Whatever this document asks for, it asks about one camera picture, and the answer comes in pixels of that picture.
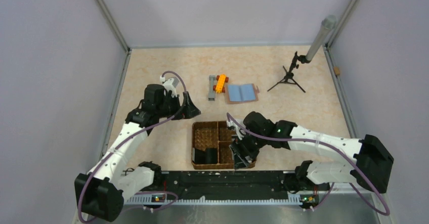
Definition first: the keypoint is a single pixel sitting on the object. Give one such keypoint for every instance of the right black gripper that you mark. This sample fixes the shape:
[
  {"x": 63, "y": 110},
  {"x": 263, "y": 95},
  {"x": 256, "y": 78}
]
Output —
[{"x": 241, "y": 151}]

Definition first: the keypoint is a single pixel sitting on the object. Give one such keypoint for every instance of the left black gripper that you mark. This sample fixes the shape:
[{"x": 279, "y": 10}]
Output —
[{"x": 191, "y": 110}]

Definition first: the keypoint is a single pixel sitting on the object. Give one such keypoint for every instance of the brown leather card holder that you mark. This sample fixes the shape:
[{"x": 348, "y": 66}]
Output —
[{"x": 245, "y": 93}]

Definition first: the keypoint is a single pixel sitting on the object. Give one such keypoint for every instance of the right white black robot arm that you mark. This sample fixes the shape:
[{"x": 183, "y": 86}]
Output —
[{"x": 365, "y": 162}]

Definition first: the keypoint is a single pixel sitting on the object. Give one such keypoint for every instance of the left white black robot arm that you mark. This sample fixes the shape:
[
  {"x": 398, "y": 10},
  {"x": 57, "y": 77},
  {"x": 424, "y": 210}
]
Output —
[{"x": 103, "y": 191}]

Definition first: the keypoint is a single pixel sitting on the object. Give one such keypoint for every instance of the brown woven divided basket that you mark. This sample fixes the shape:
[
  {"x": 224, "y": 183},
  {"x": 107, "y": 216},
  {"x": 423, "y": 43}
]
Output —
[{"x": 213, "y": 134}]

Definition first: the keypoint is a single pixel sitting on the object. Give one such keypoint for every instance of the black box in basket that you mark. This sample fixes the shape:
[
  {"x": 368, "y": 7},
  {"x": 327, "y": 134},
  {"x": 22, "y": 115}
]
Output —
[{"x": 205, "y": 157}]

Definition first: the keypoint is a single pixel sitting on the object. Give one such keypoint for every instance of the yellow toy brick car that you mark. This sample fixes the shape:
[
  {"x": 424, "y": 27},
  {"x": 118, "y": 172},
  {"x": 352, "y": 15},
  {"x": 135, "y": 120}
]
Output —
[{"x": 221, "y": 80}]

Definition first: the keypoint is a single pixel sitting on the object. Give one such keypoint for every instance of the grey toy brick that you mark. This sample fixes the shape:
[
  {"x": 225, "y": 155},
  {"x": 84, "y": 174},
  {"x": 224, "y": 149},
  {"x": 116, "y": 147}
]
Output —
[{"x": 211, "y": 92}]

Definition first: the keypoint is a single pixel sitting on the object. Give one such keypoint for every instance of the black mini tripod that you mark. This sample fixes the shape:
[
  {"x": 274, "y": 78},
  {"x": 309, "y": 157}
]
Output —
[{"x": 288, "y": 78}]

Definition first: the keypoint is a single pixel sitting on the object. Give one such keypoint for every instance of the grey metal pole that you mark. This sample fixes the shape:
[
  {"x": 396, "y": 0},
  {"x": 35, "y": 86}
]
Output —
[{"x": 327, "y": 25}]

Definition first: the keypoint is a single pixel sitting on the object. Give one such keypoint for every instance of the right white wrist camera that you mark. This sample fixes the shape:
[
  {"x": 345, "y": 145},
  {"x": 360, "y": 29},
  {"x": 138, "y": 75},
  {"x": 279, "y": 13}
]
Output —
[{"x": 232, "y": 125}]

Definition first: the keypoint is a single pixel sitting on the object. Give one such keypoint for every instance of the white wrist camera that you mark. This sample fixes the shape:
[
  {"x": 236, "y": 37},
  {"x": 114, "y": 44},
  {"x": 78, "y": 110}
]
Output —
[
  {"x": 170, "y": 85},
  {"x": 232, "y": 125}
]

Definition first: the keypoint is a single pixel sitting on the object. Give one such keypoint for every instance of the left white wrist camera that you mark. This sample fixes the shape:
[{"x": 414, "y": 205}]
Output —
[{"x": 170, "y": 85}]

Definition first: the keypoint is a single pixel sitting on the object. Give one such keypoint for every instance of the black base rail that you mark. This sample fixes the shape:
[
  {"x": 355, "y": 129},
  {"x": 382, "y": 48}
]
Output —
[{"x": 227, "y": 185}]

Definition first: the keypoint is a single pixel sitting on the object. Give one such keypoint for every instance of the small brown wall object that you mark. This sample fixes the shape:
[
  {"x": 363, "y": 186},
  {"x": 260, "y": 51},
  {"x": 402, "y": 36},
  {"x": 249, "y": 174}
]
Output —
[{"x": 336, "y": 71}]

